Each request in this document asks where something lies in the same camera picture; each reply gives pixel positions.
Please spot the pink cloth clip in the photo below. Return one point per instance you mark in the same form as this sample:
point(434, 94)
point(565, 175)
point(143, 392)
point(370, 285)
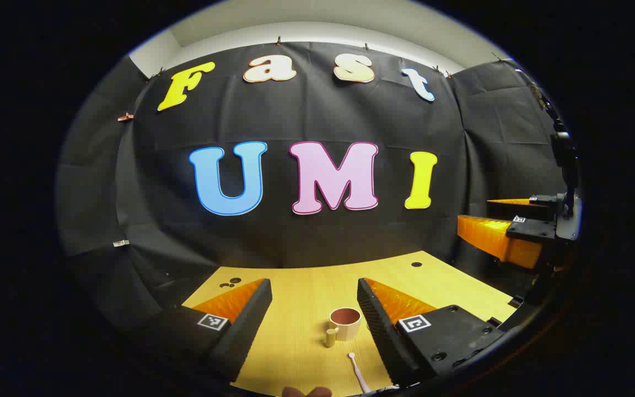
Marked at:
point(125, 117)

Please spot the black backdrop cloth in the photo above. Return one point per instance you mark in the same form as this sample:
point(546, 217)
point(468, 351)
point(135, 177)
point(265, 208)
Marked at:
point(306, 242)

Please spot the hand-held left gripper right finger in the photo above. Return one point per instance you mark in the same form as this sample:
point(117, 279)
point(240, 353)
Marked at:
point(375, 320)

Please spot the pink toothbrush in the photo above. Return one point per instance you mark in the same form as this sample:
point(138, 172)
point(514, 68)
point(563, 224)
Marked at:
point(359, 375)

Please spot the beige cup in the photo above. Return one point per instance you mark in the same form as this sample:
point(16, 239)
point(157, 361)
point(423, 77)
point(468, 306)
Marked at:
point(349, 330)

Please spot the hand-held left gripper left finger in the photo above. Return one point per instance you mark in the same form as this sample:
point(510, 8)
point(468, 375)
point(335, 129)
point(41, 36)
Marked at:
point(248, 325)

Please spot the wooden desktop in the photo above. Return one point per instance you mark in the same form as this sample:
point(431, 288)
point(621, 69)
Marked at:
point(306, 298)

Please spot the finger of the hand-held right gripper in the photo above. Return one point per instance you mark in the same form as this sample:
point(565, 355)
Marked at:
point(532, 230)
point(521, 211)

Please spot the black desk edge bracket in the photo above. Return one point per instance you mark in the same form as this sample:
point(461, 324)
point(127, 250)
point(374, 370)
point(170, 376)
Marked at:
point(495, 321)
point(516, 301)

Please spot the small white cloth clip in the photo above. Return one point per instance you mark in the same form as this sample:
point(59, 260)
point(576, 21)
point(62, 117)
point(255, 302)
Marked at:
point(120, 242)

